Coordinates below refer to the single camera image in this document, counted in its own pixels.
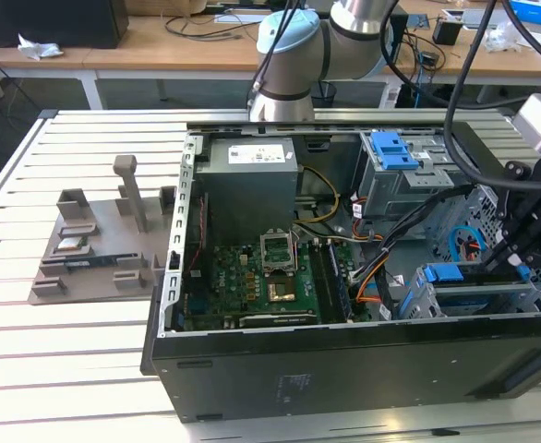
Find black computer tower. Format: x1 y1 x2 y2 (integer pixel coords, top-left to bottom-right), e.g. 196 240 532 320
0 0 131 51

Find blue disk data wire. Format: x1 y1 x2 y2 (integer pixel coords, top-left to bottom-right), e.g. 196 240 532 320
450 224 487 264

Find blue RAM stick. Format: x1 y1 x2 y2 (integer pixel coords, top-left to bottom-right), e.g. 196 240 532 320
328 242 350 319

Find black graphics card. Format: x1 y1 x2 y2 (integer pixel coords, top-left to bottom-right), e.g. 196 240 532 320
237 312 320 329

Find red yellow power wires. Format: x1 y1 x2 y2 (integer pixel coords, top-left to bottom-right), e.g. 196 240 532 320
351 196 385 244

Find metal socket cover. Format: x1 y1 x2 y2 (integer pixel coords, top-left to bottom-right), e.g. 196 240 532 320
259 229 297 274

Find thick black gripper cable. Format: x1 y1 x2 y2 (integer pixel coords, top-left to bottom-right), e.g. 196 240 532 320
503 0 541 75
443 0 541 191

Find grey drive cage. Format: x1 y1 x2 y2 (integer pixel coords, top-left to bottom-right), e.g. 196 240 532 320
356 130 484 222

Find crumpled white paper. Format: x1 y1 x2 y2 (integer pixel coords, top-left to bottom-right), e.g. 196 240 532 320
17 32 65 61

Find grey power supply unit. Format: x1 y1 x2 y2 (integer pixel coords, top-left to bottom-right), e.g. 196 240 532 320
195 137 299 245

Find yellow wire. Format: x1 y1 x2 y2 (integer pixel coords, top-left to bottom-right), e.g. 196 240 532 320
294 165 341 228

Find black waste bin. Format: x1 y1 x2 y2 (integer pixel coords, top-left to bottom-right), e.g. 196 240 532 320
311 80 339 110

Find black box on desk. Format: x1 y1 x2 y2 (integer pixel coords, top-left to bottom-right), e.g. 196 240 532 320
388 11 410 66

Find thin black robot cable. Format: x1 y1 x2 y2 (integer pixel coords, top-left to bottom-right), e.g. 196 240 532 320
250 0 299 110

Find grey-brown parts rack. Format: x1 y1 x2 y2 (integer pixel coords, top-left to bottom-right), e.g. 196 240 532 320
26 154 179 306

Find metal disk bay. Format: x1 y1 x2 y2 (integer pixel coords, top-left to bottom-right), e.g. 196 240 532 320
395 280 541 320
413 261 530 296

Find green motherboard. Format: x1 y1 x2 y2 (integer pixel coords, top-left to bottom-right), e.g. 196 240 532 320
177 242 373 331

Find crumpled clear plastic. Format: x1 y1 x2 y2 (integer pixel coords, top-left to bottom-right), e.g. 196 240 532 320
482 20 528 53

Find black cup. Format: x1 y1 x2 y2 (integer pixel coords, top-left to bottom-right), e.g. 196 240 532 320
431 18 463 46

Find blue box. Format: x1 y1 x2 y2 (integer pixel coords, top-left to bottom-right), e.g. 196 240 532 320
512 0 541 27

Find orange wires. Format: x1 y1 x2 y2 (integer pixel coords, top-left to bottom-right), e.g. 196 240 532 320
351 256 391 305

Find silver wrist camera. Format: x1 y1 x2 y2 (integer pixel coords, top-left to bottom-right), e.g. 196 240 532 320
512 93 541 156

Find blue drive latch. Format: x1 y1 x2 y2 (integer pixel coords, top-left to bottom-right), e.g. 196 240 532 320
370 132 420 171

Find wooden desk white legs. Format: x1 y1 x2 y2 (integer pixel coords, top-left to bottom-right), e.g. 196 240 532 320
408 0 541 105
0 27 101 111
83 12 419 102

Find dark RAM stick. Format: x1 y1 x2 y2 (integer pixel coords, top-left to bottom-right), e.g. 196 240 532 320
65 257 119 269

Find hard disk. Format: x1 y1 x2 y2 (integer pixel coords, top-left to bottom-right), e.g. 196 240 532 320
399 261 530 317

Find black open PC case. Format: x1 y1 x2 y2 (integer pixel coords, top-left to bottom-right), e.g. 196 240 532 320
139 120 541 424

